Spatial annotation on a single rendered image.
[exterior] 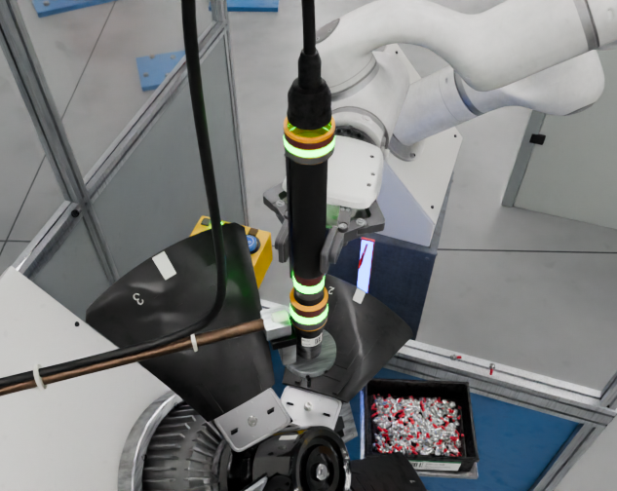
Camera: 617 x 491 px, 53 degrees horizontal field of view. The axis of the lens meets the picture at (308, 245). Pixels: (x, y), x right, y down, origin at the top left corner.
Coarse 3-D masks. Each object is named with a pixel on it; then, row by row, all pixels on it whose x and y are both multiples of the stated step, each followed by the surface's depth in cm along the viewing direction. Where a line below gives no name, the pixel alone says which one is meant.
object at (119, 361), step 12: (240, 324) 71; (252, 324) 71; (204, 336) 70; (216, 336) 70; (228, 336) 70; (156, 348) 69; (168, 348) 69; (180, 348) 69; (108, 360) 68; (120, 360) 68; (132, 360) 68; (60, 372) 67; (72, 372) 67; (84, 372) 67; (12, 384) 66; (24, 384) 66; (36, 384) 66; (0, 396) 66
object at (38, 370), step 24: (192, 0) 41; (312, 0) 43; (192, 24) 42; (312, 24) 44; (192, 48) 43; (312, 48) 46; (192, 72) 44; (192, 96) 46; (216, 192) 54; (216, 216) 56; (216, 240) 58; (216, 264) 61; (216, 312) 66; (168, 336) 68; (192, 336) 68; (72, 360) 66; (96, 360) 67; (0, 384) 65
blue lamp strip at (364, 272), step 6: (366, 252) 115; (360, 258) 117; (366, 258) 116; (366, 264) 118; (360, 270) 119; (366, 270) 119; (360, 276) 121; (366, 276) 120; (360, 282) 122; (366, 282) 121; (366, 288) 123
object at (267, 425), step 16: (256, 400) 83; (272, 400) 83; (224, 416) 83; (240, 416) 83; (256, 416) 84; (272, 416) 84; (288, 416) 84; (224, 432) 84; (240, 432) 84; (256, 432) 84; (272, 432) 84; (240, 448) 84
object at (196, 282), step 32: (224, 224) 81; (192, 256) 79; (128, 288) 76; (160, 288) 78; (192, 288) 79; (256, 288) 82; (96, 320) 76; (128, 320) 77; (160, 320) 78; (192, 320) 79; (224, 320) 80; (192, 352) 80; (224, 352) 81; (256, 352) 82; (192, 384) 81; (224, 384) 81; (256, 384) 82
